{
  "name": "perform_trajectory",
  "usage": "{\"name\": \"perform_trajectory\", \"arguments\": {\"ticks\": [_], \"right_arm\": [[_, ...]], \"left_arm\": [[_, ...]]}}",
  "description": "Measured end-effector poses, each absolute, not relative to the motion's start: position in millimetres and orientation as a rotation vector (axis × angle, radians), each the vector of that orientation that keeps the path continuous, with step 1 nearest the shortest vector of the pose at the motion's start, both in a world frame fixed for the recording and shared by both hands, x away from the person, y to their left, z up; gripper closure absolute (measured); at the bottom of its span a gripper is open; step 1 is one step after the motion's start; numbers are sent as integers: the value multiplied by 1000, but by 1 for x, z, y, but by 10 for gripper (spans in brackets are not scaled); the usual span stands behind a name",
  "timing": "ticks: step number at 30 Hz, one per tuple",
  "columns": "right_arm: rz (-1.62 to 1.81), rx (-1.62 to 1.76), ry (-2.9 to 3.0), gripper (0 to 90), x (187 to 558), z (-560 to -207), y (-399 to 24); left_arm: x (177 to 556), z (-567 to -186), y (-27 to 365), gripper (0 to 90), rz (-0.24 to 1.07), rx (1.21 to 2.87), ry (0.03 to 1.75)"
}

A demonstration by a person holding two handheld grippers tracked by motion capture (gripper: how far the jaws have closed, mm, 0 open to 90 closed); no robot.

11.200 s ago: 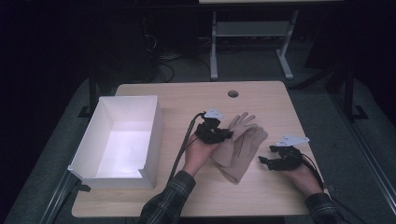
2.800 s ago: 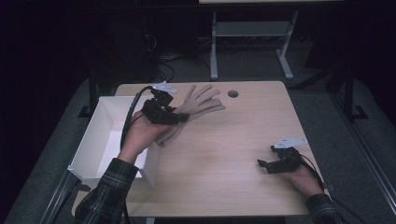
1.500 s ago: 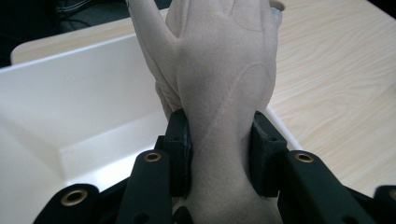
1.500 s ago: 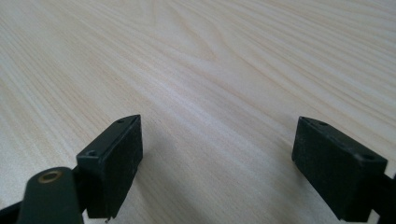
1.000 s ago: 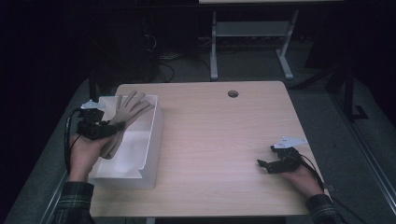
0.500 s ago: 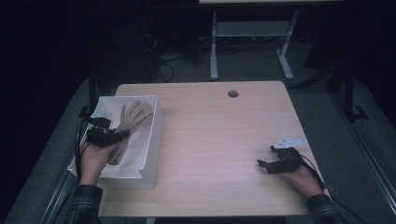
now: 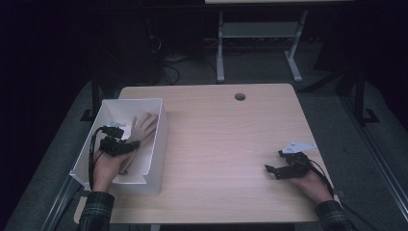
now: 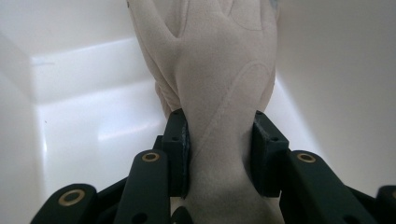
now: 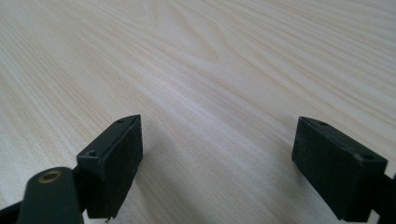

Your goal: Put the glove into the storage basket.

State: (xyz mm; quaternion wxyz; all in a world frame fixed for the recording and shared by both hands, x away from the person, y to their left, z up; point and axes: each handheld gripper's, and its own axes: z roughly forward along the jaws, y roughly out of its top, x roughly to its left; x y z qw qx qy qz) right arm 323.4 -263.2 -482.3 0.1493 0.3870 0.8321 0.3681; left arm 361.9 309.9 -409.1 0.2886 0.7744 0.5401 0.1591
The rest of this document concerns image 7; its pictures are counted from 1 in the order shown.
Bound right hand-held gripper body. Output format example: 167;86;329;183
277;140;319;180

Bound white metal stand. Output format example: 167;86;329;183
216;9;310;85

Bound black floor cables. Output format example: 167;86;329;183
145;15;219;87

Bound beige glove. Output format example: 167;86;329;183
118;113;159;176

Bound person's right hand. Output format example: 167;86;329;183
290;169;335;206

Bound white plastic box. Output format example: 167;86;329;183
69;97;170;196

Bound person's left hand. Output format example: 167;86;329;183
92;148;133;193

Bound black metal post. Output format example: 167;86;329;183
353;64;380;126
80;57;108;122

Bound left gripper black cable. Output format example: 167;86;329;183
88;126;109;193

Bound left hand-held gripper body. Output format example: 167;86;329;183
98;120;131;158

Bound aluminium frame rail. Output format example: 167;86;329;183
340;95;408;223
40;174;85;231

